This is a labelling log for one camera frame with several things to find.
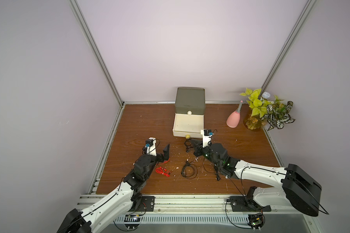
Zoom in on black earphones top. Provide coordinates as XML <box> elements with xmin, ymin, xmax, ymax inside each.
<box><xmin>184</xmin><ymin>138</ymin><xmax>193</xmax><ymax>153</ymax></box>

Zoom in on black earphones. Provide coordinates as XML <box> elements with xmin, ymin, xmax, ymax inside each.
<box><xmin>184</xmin><ymin>138</ymin><xmax>193</xmax><ymax>153</ymax></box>
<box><xmin>181</xmin><ymin>161</ymin><xmax>198</xmax><ymax>180</ymax></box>
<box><xmin>213</xmin><ymin>165</ymin><xmax>221</xmax><ymax>181</ymax></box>

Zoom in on cream drawer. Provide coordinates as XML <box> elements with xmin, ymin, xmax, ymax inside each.
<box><xmin>173</xmin><ymin>114</ymin><xmax>204</xmax><ymax>138</ymax></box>

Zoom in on olive green top drawer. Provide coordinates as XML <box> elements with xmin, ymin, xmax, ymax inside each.
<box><xmin>175</xmin><ymin>106</ymin><xmax>206</xmax><ymax>115</ymax></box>

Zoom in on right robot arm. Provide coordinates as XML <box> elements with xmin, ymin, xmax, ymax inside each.
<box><xmin>191</xmin><ymin>139</ymin><xmax>322</xmax><ymax>217</ymax></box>

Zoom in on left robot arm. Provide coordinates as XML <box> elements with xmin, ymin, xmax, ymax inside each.
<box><xmin>58</xmin><ymin>145</ymin><xmax>170</xmax><ymax>233</ymax></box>

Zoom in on red earphones lower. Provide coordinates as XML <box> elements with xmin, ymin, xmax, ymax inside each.
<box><xmin>155</xmin><ymin>167</ymin><xmax>173</xmax><ymax>177</ymax></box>

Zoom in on three-tier drawer cabinet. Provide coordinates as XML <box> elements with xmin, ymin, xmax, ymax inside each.
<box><xmin>175</xmin><ymin>87</ymin><xmax>206</xmax><ymax>107</ymax></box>

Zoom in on pink vase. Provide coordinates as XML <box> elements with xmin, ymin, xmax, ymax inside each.
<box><xmin>226</xmin><ymin>101</ymin><xmax>243</xmax><ymax>128</ymax></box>

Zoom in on left controller board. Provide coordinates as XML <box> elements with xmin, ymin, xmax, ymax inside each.
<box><xmin>123</xmin><ymin>214</ymin><xmax>142</xmax><ymax>231</ymax></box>

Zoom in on controller board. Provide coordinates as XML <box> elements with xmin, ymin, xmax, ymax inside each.
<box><xmin>248</xmin><ymin>213</ymin><xmax>265</xmax><ymax>231</ymax></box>
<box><xmin>123</xmin><ymin>214</ymin><xmax>142</xmax><ymax>231</ymax></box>

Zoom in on potted green plant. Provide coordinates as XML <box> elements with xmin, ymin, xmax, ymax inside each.
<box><xmin>240</xmin><ymin>88</ymin><xmax>295</xmax><ymax>131</ymax></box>

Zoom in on right controller board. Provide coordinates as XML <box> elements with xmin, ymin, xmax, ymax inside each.
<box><xmin>248</xmin><ymin>213</ymin><xmax>265</xmax><ymax>231</ymax></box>

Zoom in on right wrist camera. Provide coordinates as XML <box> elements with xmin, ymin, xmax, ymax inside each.
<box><xmin>201</xmin><ymin>129</ymin><xmax>213</xmax><ymax>148</ymax></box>

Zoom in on aluminium mounting rail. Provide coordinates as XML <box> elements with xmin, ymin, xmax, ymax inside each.
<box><xmin>77</xmin><ymin>194</ymin><xmax>307</xmax><ymax>216</ymax></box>

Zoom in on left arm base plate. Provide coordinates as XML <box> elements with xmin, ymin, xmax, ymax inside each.
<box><xmin>129</xmin><ymin>196</ymin><xmax>155</xmax><ymax>212</ymax></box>

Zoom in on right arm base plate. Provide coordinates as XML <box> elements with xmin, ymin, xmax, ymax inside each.
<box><xmin>228</xmin><ymin>196</ymin><xmax>272</xmax><ymax>212</ymax></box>

